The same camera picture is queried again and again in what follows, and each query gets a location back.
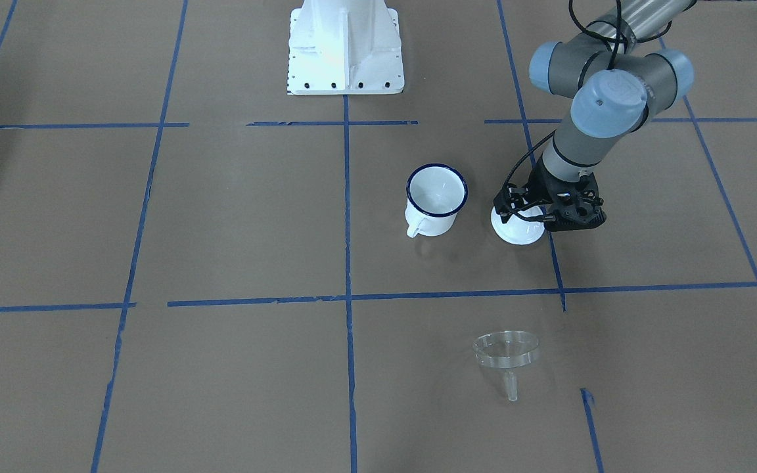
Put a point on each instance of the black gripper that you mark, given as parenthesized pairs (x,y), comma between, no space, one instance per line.
(540,187)

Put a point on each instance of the white cup lid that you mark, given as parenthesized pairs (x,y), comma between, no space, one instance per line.
(517,231)

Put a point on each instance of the clear glass funnel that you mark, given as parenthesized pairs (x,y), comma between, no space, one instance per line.
(504,352)

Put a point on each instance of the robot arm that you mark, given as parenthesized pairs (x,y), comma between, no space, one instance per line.
(613,93)

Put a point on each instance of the white enamel cup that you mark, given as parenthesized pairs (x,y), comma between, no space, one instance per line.
(435,194)

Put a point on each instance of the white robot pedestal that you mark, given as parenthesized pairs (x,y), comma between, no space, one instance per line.
(344,47)

